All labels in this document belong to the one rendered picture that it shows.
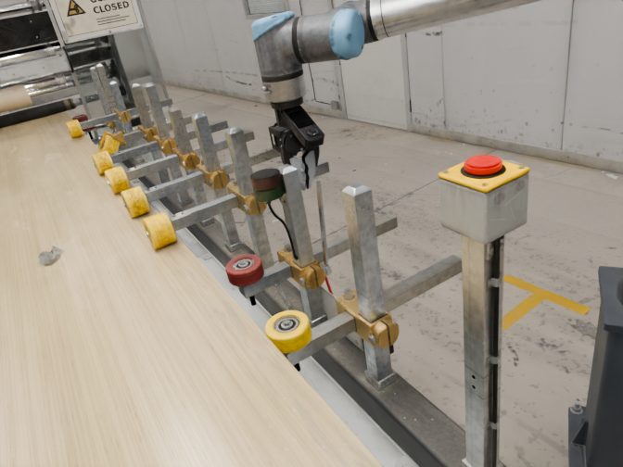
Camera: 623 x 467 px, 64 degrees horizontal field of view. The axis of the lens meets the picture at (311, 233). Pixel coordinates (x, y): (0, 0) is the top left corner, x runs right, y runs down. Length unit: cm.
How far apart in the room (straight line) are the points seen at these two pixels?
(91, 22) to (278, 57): 245
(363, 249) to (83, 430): 51
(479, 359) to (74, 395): 64
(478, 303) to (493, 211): 14
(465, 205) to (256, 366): 44
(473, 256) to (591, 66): 303
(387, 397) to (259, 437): 36
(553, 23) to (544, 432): 255
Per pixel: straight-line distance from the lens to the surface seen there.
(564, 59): 367
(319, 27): 103
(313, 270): 109
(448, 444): 95
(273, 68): 107
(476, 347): 71
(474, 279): 64
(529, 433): 190
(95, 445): 84
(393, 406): 101
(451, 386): 201
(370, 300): 90
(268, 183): 98
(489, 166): 57
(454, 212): 59
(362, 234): 83
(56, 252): 144
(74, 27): 341
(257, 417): 76
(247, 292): 111
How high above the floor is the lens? 145
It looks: 28 degrees down
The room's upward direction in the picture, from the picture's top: 10 degrees counter-clockwise
